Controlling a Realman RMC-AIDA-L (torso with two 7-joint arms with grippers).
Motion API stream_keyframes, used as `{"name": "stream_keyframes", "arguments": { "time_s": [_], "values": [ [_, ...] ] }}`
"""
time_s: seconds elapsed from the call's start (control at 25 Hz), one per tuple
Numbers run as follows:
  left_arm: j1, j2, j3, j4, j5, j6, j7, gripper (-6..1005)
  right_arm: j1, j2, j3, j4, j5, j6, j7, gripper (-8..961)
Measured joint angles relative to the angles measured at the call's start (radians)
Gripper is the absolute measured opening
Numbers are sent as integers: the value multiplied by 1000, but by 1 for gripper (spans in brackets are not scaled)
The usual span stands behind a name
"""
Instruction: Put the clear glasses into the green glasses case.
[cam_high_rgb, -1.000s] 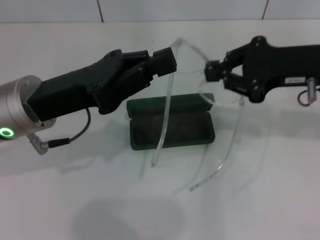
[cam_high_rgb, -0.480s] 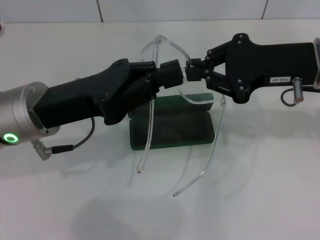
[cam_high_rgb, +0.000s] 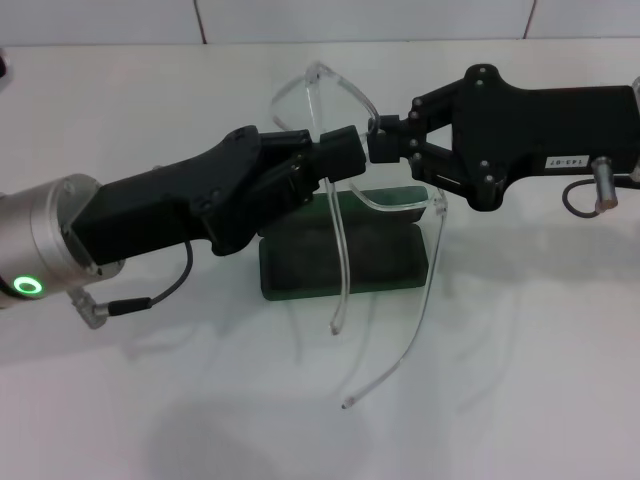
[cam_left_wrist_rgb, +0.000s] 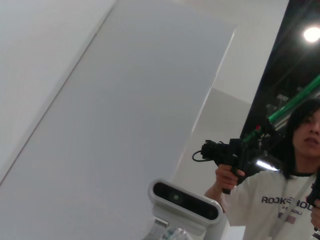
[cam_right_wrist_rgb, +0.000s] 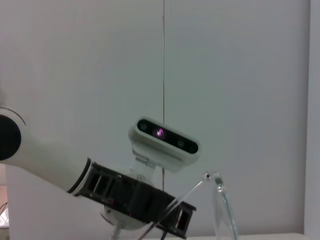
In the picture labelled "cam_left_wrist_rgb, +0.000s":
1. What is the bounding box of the black controller cable loop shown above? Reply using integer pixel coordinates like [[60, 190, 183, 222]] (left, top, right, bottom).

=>
[[191, 149, 218, 164]]

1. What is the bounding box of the green ceiling pipe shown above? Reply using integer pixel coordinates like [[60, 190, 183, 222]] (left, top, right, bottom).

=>
[[247, 74, 320, 141]]

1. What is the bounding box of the white head camera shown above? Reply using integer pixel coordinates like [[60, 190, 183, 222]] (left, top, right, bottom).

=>
[[148, 178, 224, 237]]

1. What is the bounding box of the large round ceiling light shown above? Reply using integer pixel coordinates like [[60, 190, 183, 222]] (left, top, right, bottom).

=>
[[303, 26, 320, 44]]

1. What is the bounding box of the person in white t-shirt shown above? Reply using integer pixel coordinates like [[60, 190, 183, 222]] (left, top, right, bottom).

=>
[[223, 98, 320, 240]]

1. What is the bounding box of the person right forearm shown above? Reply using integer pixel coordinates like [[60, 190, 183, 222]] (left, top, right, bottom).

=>
[[203, 184, 227, 213]]

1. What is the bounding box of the black handheld controller with cable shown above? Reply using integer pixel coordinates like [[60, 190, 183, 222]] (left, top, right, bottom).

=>
[[201, 119, 285, 196]]

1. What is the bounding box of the person right hand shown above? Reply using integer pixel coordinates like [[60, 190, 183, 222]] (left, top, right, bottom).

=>
[[215, 164, 246, 195]]

